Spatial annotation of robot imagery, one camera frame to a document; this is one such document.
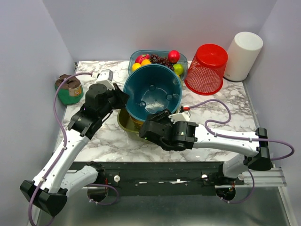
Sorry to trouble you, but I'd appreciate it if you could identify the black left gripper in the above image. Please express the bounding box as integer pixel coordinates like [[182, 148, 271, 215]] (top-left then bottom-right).
[[99, 83, 131, 119]]

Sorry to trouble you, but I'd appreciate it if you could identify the teal plastic bucket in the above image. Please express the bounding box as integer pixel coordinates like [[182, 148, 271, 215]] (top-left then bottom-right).
[[123, 64, 182, 121]]

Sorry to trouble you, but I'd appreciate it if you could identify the red mesh basket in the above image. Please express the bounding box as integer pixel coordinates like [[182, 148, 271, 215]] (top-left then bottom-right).
[[184, 44, 228, 96]]

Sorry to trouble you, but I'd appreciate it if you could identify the white cylindrical container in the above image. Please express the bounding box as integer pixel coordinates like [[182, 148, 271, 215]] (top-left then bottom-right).
[[224, 32, 263, 82]]

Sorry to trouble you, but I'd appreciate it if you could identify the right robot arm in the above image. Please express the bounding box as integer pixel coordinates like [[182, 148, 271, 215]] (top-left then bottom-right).
[[139, 110, 272, 185]]

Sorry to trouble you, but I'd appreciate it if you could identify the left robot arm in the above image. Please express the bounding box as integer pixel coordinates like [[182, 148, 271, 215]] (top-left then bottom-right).
[[20, 83, 129, 217]]

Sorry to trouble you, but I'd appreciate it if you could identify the yellow plastic bin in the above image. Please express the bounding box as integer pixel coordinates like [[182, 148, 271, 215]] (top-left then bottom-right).
[[129, 115, 143, 129]]

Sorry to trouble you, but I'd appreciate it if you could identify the olive green plastic tub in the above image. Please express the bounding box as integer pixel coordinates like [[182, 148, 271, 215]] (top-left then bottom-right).
[[117, 108, 149, 143]]

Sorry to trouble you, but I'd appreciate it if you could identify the yellow lemon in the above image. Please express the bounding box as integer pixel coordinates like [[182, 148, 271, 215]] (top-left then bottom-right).
[[131, 63, 142, 72]]

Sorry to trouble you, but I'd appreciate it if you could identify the orange fruit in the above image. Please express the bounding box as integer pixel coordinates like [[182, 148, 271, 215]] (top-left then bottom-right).
[[141, 59, 151, 66]]

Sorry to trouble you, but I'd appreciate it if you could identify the pink dragon fruit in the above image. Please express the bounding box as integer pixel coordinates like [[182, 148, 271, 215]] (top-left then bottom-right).
[[135, 54, 150, 64]]

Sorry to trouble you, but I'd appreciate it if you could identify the dark purple grape bunch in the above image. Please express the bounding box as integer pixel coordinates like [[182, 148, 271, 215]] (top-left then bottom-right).
[[150, 54, 174, 71]]

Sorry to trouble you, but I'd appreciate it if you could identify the green pot with brown top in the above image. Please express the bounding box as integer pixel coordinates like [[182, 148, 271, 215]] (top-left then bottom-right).
[[58, 77, 83, 105]]

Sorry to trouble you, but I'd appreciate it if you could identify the clear teal fruit basket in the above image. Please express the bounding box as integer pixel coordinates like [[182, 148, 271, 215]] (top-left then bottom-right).
[[127, 50, 188, 81]]

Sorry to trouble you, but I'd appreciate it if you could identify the red apple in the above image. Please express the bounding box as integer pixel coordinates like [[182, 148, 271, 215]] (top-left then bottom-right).
[[168, 50, 180, 64]]

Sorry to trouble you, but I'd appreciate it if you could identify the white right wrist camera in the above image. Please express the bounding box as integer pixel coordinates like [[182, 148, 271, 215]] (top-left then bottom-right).
[[168, 105, 191, 124]]

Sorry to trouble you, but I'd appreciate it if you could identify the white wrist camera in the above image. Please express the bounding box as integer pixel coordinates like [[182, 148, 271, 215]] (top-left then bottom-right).
[[168, 105, 191, 124], [92, 69, 114, 90]]

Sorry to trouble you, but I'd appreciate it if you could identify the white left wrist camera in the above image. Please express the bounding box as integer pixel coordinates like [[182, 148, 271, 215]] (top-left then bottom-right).
[[92, 69, 114, 90]]

